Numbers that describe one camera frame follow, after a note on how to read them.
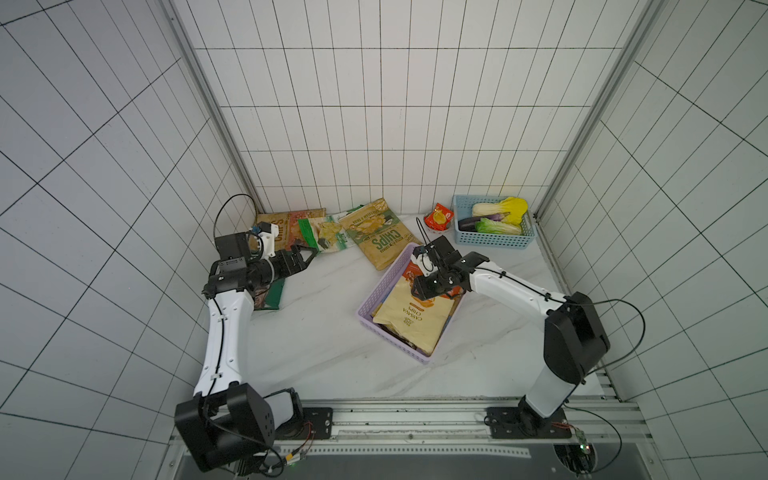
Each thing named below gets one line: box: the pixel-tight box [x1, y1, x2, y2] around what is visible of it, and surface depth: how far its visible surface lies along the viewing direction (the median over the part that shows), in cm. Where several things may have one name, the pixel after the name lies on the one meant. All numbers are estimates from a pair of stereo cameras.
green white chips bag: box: [298, 215, 355, 254], surface depth 116 cm
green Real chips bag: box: [254, 278, 285, 311], surface depth 95 cm
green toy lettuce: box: [475, 218, 523, 236], surface depth 109 cm
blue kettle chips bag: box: [375, 323, 418, 351], surface depth 85 cm
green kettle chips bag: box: [339, 198, 422, 271], surface depth 116 cm
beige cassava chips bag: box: [373, 261, 463, 354], surface depth 89 cm
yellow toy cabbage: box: [472, 197, 529, 225], surface depth 115 cm
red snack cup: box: [424, 203, 455, 233], surface depth 115 cm
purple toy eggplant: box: [458, 212, 510, 232], surface depth 114 cm
